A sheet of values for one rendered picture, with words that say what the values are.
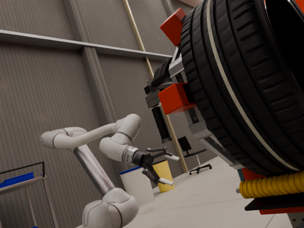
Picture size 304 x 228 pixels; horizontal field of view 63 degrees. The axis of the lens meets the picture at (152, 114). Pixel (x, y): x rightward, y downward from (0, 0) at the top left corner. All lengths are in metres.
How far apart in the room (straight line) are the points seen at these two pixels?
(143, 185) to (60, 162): 1.58
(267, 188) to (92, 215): 0.90
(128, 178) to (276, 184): 3.73
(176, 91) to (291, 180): 0.41
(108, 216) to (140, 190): 3.01
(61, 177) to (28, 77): 1.98
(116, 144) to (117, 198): 0.41
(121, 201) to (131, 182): 2.88
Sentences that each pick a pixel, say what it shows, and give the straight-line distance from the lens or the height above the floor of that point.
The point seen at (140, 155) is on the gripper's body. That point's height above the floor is 0.74.
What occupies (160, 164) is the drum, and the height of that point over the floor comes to 0.52.
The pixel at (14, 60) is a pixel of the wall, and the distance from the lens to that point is 5.34.
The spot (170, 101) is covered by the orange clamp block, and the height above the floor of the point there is 0.84.
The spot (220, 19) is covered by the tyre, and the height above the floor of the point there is 0.98.
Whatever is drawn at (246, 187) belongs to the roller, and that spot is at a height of 0.52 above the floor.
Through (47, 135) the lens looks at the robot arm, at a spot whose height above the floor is 1.06.
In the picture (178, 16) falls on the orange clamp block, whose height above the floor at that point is 1.12.
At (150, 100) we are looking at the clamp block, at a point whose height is 0.93.
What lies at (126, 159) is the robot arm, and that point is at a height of 0.74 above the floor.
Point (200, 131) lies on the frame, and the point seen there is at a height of 0.74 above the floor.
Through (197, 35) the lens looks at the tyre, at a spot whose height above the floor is 0.98.
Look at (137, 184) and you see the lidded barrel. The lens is 4.42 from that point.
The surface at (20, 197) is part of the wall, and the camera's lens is 4.56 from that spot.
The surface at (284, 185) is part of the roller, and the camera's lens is 0.84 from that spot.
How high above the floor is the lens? 0.71
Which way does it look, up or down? 9 degrees up
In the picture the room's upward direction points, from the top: 19 degrees counter-clockwise
